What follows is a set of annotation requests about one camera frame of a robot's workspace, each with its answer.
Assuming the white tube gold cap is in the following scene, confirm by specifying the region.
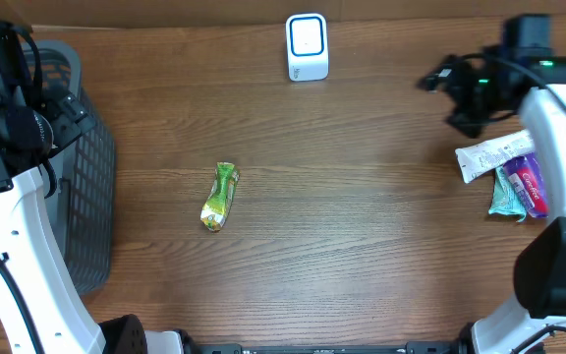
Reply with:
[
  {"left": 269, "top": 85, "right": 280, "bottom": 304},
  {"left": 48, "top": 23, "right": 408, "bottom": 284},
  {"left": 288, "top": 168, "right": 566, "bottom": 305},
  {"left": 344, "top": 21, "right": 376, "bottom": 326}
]
[{"left": 455, "top": 130, "right": 535, "bottom": 184}]

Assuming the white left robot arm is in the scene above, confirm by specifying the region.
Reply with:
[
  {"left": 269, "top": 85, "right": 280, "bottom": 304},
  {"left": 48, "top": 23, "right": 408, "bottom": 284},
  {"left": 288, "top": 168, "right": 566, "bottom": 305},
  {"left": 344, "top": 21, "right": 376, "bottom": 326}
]
[{"left": 0, "top": 21, "right": 185, "bottom": 353}]

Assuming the teal wipes packet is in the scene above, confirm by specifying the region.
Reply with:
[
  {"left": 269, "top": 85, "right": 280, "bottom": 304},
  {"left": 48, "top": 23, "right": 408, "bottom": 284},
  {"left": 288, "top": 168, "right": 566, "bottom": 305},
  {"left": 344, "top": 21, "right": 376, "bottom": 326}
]
[{"left": 488, "top": 166, "right": 528, "bottom": 222}]

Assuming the green yellow snack pouch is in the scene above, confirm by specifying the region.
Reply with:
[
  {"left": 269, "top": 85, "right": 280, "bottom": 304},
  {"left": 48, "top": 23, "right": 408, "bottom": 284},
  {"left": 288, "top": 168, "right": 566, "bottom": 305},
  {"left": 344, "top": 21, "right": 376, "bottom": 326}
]
[{"left": 200, "top": 162, "right": 240, "bottom": 232}]

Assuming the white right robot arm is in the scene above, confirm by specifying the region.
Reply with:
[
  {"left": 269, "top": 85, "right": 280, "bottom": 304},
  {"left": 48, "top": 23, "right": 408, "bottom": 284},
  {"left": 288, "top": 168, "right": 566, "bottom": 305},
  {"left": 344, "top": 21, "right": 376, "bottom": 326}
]
[{"left": 436, "top": 14, "right": 566, "bottom": 353}]

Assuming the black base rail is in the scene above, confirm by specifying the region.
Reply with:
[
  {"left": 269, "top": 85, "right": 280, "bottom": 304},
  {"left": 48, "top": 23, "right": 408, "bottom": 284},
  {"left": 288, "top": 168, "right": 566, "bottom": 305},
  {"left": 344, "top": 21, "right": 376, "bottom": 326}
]
[{"left": 176, "top": 329, "right": 473, "bottom": 354}]

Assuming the white barcode scanner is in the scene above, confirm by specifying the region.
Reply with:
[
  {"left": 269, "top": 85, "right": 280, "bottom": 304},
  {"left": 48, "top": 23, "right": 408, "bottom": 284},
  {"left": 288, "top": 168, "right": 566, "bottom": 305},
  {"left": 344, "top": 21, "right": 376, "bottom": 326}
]
[{"left": 285, "top": 13, "right": 329, "bottom": 82}]

